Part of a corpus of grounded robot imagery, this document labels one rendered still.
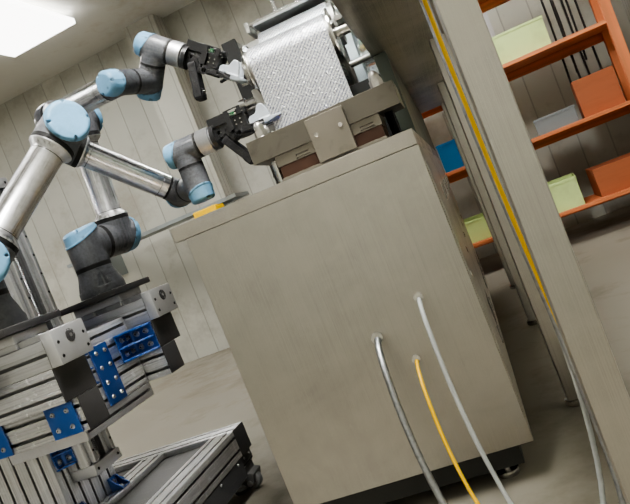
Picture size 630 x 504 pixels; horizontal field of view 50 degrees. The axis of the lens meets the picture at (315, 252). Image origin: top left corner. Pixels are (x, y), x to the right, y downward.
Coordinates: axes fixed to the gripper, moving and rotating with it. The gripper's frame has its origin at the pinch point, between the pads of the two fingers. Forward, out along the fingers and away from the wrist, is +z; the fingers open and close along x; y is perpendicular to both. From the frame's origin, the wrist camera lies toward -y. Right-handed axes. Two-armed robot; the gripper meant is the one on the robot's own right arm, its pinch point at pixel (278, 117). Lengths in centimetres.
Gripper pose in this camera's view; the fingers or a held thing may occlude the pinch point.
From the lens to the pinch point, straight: 195.6
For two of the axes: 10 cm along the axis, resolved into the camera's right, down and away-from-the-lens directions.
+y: -3.7, -9.3, -0.4
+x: 1.9, -1.2, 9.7
